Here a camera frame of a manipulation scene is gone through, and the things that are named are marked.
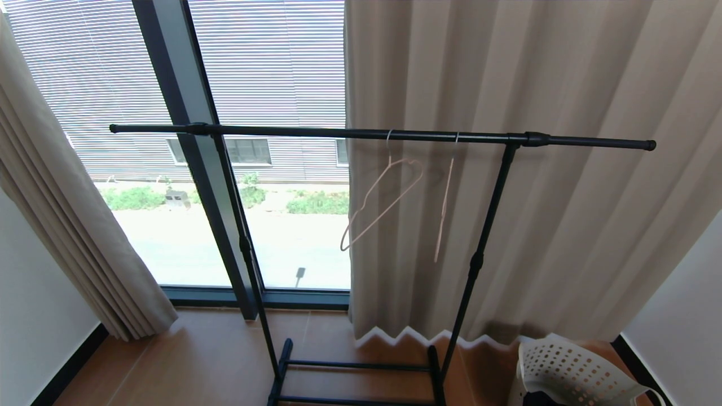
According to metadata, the pink clothes hanger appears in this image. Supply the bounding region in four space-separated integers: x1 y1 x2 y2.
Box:
433 133 460 263
340 130 425 252

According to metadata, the black clothes rack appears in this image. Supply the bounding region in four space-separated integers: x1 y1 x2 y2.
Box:
109 122 657 406

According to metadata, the white laundry basket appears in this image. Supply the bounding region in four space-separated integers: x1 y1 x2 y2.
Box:
508 333 669 406

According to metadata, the window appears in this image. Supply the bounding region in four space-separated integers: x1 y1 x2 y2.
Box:
0 0 351 311

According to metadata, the beige curtain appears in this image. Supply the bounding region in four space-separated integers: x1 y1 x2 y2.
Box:
0 11 179 342
344 0 722 346

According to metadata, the black garment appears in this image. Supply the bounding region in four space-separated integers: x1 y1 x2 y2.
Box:
522 389 560 406

